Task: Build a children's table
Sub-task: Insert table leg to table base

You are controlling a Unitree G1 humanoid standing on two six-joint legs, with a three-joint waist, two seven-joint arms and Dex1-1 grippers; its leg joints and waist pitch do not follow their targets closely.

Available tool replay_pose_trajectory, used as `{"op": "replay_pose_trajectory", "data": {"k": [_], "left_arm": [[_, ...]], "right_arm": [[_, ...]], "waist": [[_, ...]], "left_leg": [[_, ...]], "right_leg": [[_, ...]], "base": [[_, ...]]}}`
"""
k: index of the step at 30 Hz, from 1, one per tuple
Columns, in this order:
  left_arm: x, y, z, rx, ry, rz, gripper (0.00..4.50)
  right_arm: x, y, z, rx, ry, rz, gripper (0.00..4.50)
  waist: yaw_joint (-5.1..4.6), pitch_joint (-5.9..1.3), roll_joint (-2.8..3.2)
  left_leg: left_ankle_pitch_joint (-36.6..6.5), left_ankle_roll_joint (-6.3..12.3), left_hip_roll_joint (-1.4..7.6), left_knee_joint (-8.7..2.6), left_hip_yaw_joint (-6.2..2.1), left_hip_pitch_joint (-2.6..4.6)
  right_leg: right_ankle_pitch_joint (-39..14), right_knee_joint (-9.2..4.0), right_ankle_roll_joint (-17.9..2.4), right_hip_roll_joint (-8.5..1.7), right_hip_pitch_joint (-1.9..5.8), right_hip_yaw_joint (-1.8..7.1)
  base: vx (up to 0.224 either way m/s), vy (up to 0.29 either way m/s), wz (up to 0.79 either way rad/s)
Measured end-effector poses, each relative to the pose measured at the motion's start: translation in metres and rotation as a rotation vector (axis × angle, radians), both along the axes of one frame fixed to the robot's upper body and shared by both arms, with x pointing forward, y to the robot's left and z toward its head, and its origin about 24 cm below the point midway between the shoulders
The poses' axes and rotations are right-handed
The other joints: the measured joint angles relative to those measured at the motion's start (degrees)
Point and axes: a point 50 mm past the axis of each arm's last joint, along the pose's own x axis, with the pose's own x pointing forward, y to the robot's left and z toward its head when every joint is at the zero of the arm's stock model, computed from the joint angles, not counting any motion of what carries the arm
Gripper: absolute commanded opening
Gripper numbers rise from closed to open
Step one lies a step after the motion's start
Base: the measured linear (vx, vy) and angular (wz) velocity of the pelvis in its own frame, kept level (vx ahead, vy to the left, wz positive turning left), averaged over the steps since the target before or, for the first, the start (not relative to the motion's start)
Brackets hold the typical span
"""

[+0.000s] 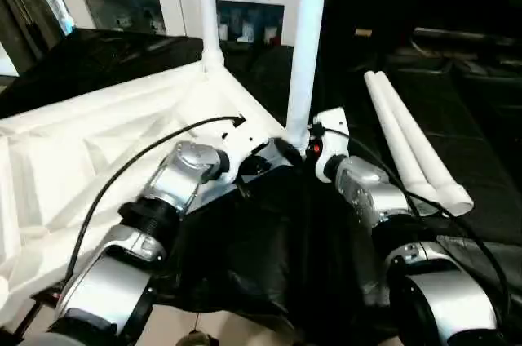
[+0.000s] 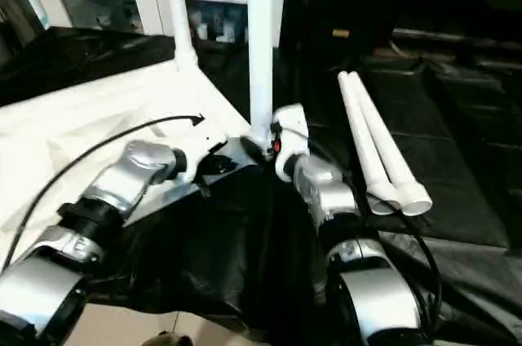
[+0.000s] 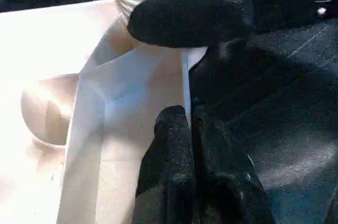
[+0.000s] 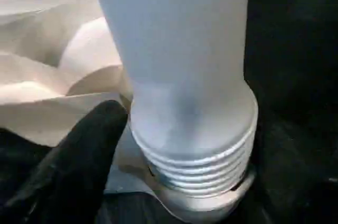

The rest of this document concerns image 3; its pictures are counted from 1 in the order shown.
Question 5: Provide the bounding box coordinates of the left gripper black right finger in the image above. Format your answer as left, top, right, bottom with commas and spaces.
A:
190, 97, 277, 224

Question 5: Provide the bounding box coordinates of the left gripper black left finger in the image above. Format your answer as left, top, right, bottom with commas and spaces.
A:
135, 104, 196, 224

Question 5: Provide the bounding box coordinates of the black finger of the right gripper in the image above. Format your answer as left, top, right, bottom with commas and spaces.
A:
126, 0, 256, 50

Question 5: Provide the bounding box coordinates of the white plastic table top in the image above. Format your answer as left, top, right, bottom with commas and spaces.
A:
0, 0, 210, 224

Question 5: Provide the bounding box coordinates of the black plastic mat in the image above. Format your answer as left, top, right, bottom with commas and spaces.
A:
0, 0, 338, 224

